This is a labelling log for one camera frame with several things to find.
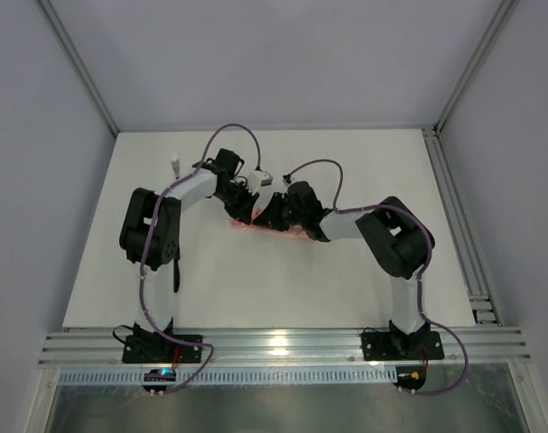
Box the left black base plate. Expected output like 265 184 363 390
112 324 202 364

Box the right side aluminium rail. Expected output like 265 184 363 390
422 128 503 327

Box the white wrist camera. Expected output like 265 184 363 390
282 174 293 187
246 170 273 192

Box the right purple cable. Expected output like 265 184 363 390
282 159 470 398

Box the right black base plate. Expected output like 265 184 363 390
360 321 445 361

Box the front aluminium rail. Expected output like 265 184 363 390
38 327 531 368

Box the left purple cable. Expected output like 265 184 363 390
137 123 263 394

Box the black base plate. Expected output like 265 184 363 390
112 324 202 364
360 321 445 361

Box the pink cloth napkin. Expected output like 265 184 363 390
228 212 311 242

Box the aluminium rail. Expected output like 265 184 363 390
422 128 503 327
38 327 531 368

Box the purple cable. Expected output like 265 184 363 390
137 123 263 394
282 159 470 398

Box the slotted cable duct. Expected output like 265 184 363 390
58 364 395 386

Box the left corner aluminium post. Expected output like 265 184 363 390
34 0 120 138

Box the small controller board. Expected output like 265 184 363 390
394 365 427 395
142 368 176 397

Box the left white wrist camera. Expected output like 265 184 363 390
246 170 273 192

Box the black handled knife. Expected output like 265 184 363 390
172 257 181 294

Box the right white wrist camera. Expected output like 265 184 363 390
282 174 293 187

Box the right corner aluminium post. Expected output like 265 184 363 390
432 0 519 134

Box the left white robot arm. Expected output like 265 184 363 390
119 149 273 342

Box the corner aluminium post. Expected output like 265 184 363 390
432 0 519 134
34 0 120 138

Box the left small controller board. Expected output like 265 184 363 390
142 368 176 397

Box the right small controller board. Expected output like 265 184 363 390
394 365 427 395

